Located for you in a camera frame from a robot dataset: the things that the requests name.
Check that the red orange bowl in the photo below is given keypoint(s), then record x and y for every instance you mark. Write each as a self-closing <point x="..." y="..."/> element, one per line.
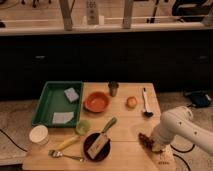
<point x="96" y="102"/>

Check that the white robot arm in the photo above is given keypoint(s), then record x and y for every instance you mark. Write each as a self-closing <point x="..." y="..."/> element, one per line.
<point x="178" y="121"/>

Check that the blue grey sponge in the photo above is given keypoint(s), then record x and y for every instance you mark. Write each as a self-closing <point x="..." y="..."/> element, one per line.
<point x="71" y="94"/>

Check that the silver metal fork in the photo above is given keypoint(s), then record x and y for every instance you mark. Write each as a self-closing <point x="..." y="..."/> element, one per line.
<point x="57" y="154"/>

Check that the yellow handled utensil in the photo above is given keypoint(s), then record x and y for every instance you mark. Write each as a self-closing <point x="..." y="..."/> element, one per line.
<point x="66" y="143"/>

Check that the dark blue bag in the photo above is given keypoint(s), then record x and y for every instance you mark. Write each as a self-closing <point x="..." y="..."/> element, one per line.
<point x="200" y="99"/>

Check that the small green cup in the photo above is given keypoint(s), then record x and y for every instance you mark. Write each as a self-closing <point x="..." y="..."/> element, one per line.
<point x="83" y="127"/>

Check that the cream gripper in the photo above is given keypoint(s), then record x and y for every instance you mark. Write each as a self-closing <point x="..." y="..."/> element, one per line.
<point x="158" y="147"/>

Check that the green handled spatula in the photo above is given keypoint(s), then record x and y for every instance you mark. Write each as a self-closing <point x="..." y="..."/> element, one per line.
<point x="101" y="140"/>

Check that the dark metal cup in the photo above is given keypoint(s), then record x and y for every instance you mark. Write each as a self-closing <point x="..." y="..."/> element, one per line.
<point x="113" y="88"/>

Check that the dark grape bunch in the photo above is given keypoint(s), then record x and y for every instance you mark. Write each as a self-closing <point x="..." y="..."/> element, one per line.
<point x="148" y="143"/>

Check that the grey folded cloth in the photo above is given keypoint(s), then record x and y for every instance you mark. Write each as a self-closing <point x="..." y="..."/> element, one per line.
<point x="62" y="117"/>

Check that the green plastic tray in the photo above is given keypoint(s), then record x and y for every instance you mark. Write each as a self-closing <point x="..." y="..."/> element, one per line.
<point x="53" y="100"/>

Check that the orange peach fruit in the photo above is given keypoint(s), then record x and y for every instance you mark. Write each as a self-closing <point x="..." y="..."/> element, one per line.
<point x="131" y="102"/>

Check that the white round container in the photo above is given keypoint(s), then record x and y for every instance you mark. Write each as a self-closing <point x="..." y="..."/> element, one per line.
<point x="39" y="135"/>

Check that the black white ladle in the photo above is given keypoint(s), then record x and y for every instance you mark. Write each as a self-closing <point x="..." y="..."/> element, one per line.
<point x="147" y="111"/>

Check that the black round plate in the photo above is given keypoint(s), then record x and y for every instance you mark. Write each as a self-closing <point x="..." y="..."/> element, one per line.
<point x="104" y="152"/>

